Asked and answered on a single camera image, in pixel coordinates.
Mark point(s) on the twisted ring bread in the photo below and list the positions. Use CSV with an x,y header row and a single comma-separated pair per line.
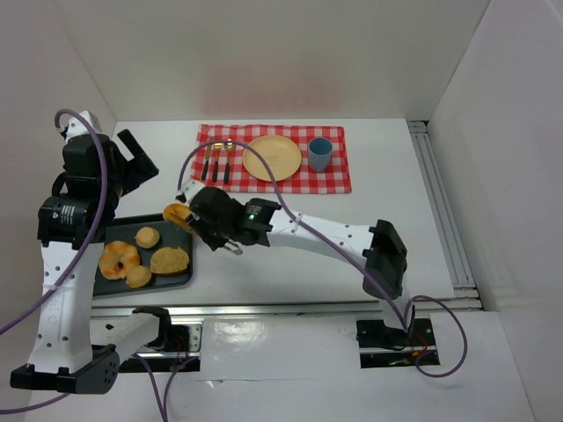
x,y
117,259

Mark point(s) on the gold fork black handle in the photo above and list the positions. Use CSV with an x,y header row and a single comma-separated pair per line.
x,y
218,146

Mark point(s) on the glazed donut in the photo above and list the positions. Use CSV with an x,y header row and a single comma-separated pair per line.
x,y
180,216

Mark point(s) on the small round bun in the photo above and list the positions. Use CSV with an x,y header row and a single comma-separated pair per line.
x,y
147,237

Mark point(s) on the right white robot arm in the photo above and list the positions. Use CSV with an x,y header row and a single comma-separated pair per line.
x,y
377,252

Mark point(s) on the yellow plate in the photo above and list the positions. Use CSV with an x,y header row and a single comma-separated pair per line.
x,y
282,155

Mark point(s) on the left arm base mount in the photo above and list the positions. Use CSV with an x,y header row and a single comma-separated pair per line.
x,y
180,345

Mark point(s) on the gold spoon black handle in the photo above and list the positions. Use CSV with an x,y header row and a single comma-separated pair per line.
x,y
229,146

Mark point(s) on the gold knife black handle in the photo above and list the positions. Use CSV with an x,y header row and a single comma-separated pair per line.
x,y
207,156

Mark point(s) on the aluminium rail right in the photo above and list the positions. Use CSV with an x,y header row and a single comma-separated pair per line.
x,y
465,290

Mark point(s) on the metal tongs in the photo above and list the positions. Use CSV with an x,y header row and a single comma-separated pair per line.
x,y
211,235

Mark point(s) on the small bun front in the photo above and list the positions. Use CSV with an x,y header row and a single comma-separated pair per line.
x,y
138,276

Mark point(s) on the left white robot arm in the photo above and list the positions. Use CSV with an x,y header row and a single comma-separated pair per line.
x,y
72,232

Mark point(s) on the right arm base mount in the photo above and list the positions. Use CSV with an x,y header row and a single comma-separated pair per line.
x,y
381,346

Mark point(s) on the flat round bread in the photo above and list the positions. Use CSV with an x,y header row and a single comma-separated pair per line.
x,y
169,261

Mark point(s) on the red checkered cloth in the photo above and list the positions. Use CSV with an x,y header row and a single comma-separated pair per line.
x,y
335,179

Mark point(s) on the blue cup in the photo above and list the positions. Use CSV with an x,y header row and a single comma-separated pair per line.
x,y
319,153

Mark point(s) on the aluminium rail front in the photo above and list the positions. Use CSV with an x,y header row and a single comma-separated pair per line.
x,y
261,310

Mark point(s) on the aluminium rail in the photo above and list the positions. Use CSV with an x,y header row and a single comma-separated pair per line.
x,y
261,310
465,290

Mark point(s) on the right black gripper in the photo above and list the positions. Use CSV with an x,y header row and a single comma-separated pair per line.
x,y
196,218

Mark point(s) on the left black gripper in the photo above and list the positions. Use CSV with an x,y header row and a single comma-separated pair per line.
x,y
133,161

